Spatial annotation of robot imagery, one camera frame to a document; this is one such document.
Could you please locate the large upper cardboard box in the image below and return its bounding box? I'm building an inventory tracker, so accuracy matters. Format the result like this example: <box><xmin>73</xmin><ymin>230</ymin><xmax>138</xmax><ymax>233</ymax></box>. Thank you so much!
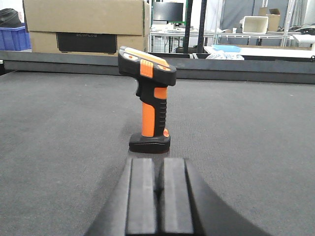
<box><xmin>24</xmin><ymin>0</ymin><xmax>150</xmax><ymax>36</ymax></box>

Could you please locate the blue tray background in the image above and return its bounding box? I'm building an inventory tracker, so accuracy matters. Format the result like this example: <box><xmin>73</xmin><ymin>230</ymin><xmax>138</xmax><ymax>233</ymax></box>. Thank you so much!
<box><xmin>212</xmin><ymin>45</ymin><xmax>241</xmax><ymax>53</ymax></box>

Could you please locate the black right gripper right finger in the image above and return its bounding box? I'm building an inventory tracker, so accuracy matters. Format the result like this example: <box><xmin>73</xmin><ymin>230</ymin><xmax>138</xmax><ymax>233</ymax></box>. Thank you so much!
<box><xmin>161</xmin><ymin>158</ymin><xmax>268</xmax><ymax>236</ymax></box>

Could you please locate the black bag in bin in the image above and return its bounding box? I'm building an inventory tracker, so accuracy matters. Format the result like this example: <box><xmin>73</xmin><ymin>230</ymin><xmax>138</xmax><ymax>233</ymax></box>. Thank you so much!
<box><xmin>0</xmin><ymin>8</ymin><xmax>22</xmax><ymax>28</ymax></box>

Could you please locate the open brown cardboard box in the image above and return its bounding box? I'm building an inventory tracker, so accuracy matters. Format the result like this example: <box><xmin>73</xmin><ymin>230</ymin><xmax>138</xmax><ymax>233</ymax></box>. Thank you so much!
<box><xmin>258</xmin><ymin>7</ymin><xmax>281</xmax><ymax>31</ymax></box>

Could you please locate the orange black barcode scanner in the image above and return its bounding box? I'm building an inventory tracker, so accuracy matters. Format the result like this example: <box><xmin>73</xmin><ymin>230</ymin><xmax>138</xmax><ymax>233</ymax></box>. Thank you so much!
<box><xmin>118</xmin><ymin>46</ymin><xmax>177</xmax><ymax>153</ymax></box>

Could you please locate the black computer monitor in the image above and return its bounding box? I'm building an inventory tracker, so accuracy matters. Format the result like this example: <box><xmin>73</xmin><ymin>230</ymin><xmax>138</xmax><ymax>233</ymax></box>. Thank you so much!
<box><xmin>153</xmin><ymin>2</ymin><xmax>184</xmax><ymax>22</ymax></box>

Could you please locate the lower cardboard box black print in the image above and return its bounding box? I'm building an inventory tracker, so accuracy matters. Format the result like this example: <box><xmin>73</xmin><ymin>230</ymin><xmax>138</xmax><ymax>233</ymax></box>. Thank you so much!
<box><xmin>30</xmin><ymin>31</ymin><xmax>149</xmax><ymax>56</ymax></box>

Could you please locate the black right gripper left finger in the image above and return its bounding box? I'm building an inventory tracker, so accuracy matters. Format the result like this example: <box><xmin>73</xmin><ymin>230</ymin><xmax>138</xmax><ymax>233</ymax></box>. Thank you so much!
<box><xmin>85</xmin><ymin>158</ymin><xmax>158</xmax><ymax>236</ymax></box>

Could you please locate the blue plastic bin background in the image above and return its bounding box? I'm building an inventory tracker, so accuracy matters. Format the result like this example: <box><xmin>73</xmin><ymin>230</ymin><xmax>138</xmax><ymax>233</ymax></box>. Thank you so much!
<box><xmin>0</xmin><ymin>23</ymin><xmax>32</xmax><ymax>51</ymax></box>

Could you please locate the white plastic tub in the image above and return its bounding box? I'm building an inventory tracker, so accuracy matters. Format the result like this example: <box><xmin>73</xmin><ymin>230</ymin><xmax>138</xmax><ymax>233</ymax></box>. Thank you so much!
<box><xmin>239</xmin><ymin>16</ymin><xmax>269</xmax><ymax>34</ymax></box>

